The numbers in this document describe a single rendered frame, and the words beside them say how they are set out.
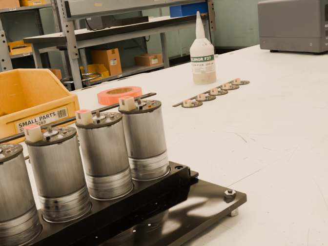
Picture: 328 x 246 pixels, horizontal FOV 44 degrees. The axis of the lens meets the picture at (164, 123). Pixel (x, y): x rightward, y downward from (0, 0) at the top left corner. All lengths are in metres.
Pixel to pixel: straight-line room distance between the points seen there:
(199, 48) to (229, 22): 5.75
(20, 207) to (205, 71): 0.42
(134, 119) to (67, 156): 0.05
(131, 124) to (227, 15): 6.12
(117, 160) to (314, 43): 0.56
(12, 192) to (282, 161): 0.18
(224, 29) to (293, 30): 5.66
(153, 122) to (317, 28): 0.53
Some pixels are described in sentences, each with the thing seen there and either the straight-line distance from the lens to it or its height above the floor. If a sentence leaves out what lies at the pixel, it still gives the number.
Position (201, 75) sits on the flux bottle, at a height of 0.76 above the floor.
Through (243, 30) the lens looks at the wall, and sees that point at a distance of 6.17.
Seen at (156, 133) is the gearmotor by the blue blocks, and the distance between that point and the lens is 0.23.
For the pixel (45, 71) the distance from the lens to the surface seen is 0.51.
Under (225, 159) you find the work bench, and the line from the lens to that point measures 0.31.
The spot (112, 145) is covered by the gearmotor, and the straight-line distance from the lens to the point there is 0.21.
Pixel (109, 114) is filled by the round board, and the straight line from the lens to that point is 0.22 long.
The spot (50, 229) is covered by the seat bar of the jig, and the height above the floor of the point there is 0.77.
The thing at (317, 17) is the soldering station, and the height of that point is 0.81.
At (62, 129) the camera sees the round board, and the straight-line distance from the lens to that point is 0.21.
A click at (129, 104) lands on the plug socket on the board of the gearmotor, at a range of 0.22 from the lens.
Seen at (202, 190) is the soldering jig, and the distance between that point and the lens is 0.24.
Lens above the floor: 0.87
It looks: 16 degrees down
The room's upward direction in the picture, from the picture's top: 8 degrees counter-clockwise
